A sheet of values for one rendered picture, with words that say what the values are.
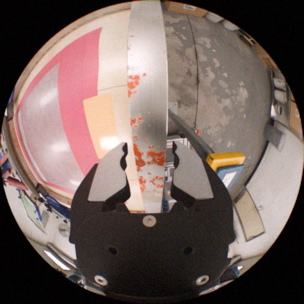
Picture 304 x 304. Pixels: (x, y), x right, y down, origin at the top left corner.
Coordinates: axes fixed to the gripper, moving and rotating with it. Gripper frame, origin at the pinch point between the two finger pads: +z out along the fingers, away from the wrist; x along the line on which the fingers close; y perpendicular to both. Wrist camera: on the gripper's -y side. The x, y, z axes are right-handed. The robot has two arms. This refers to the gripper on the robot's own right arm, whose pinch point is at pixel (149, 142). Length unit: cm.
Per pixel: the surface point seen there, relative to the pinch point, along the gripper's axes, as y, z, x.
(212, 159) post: 5.7, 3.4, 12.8
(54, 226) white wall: 368, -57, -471
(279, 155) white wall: 45, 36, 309
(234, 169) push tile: 7.5, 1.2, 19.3
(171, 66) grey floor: -41, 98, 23
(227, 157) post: 5.6, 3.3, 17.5
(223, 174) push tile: 8.8, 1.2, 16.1
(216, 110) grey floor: 5, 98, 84
